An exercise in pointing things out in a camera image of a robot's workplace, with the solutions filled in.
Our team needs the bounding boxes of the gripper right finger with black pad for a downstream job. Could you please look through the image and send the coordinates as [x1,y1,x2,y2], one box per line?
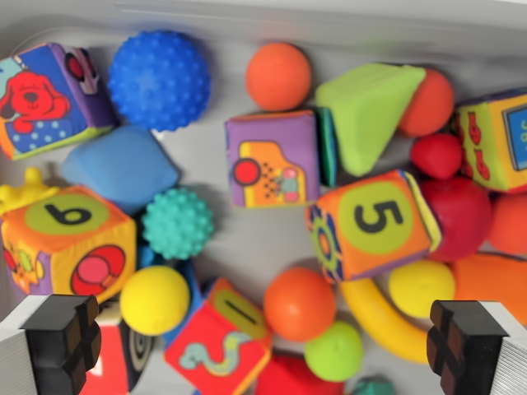
[426,300,527,395]

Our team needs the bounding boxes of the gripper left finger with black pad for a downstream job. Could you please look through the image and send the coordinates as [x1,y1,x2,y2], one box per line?
[0,294,102,395]

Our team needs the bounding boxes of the red white black cloth cube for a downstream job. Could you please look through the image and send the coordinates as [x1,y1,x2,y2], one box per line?
[83,303,158,395]

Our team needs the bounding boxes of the grey plastic bin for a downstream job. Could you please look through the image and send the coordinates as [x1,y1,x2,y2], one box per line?
[0,0,527,395]

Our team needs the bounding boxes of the orange fabric block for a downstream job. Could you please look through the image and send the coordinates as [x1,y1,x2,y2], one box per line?
[450,252,527,327]

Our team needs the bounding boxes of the yellow ball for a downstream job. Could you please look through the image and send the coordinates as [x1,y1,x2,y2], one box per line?
[119,265,192,337]
[387,259,456,319]

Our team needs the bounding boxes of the orange cloth cube number six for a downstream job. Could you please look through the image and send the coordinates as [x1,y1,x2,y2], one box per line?
[0,184,138,304]

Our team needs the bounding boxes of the yellow toy banana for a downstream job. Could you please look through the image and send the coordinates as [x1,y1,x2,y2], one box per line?
[339,277,431,365]

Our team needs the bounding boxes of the teal toy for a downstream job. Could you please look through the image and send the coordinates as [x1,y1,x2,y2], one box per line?
[351,374,395,395]

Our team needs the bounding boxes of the orange ball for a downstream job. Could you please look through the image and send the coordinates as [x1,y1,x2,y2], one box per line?
[396,68,456,138]
[263,267,338,343]
[487,193,527,256]
[245,42,313,113]

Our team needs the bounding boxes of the red toy apple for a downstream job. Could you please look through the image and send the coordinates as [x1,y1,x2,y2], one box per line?
[417,176,494,264]

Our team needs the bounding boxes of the green ball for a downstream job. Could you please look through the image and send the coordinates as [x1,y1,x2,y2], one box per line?
[303,320,365,383]

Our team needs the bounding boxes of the yellow rubber toy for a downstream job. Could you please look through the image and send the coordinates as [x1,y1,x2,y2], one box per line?
[0,166,63,218]

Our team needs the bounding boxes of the orange cloth cube number five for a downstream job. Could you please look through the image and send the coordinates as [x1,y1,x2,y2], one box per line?
[305,169,444,286]

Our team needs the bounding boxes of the red cloth cube with snake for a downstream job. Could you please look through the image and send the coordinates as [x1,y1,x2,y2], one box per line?
[163,276,273,395]

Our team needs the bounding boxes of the teal spiky ball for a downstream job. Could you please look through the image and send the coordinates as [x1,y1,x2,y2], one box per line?
[141,187,216,262]

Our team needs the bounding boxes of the blue fabric block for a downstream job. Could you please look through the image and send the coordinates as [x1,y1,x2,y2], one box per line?
[61,124,183,217]

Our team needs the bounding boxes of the red fabric block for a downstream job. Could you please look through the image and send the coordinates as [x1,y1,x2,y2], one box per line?
[254,351,345,395]

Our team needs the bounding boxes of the small red toy fruit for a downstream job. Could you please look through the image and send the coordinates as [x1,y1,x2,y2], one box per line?
[409,132,464,181]

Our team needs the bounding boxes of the yellow cloth cube red socks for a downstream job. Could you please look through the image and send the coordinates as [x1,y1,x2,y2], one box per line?
[454,87,527,195]

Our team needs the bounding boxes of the cloth cube with red dog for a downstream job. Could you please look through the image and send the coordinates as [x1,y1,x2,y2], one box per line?
[0,42,119,161]

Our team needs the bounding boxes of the green fabric wedge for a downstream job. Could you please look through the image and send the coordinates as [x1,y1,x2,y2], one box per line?
[315,62,427,176]

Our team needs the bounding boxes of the purple cloth cube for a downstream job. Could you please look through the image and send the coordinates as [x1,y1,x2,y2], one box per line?
[224,108,339,209]

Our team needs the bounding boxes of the blue spiky ball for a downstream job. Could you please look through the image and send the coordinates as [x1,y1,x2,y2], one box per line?
[107,29,212,133]

